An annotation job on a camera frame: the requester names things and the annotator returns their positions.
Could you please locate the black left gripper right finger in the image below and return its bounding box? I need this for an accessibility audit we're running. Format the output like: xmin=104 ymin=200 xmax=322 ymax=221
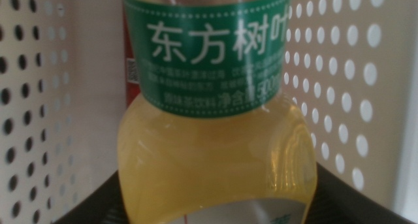
xmin=306 ymin=161 xmax=415 ymax=224

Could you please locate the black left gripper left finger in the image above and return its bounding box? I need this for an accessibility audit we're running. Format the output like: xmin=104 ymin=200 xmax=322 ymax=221
xmin=52 ymin=170 xmax=131 ymax=224

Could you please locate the red soda can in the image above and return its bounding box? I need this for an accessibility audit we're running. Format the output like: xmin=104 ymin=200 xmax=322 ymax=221
xmin=121 ymin=8 xmax=142 ymax=109

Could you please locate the yellow tea bottle green label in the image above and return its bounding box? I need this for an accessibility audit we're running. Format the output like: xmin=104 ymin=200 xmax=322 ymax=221
xmin=116 ymin=0 xmax=318 ymax=224

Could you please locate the white perforated plastic basket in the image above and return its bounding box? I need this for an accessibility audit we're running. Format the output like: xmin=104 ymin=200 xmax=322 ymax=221
xmin=0 ymin=0 xmax=418 ymax=224

